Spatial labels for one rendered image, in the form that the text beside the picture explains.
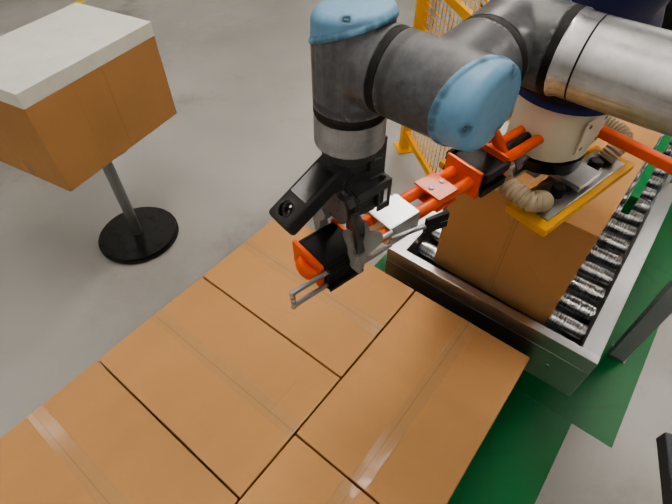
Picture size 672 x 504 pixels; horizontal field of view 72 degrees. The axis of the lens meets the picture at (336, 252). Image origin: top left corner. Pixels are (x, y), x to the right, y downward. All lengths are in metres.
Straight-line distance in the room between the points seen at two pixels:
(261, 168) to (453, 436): 2.02
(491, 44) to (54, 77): 1.58
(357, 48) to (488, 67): 0.13
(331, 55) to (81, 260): 2.27
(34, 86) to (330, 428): 1.39
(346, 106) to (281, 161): 2.41
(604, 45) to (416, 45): 0.18
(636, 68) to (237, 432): 1.16
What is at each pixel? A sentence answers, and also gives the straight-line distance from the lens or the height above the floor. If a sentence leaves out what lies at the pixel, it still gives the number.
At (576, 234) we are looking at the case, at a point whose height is 0.93.
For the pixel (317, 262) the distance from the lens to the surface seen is 0.70.
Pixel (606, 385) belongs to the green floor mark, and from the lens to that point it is 2.25.
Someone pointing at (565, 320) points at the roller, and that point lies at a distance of 1.63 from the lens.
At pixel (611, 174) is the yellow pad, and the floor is 1.11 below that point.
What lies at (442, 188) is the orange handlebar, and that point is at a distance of 0.85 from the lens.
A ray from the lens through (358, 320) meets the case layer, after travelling 1.47.
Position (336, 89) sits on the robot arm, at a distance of 0.52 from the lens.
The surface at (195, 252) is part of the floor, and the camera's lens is 2.47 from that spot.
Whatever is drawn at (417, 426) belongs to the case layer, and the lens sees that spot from 1.34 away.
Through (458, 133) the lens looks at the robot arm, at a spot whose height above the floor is 1.53.
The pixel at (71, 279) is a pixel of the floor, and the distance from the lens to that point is 2.59.
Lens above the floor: 1.78
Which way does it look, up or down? 49 degrees down
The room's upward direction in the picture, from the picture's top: straight up
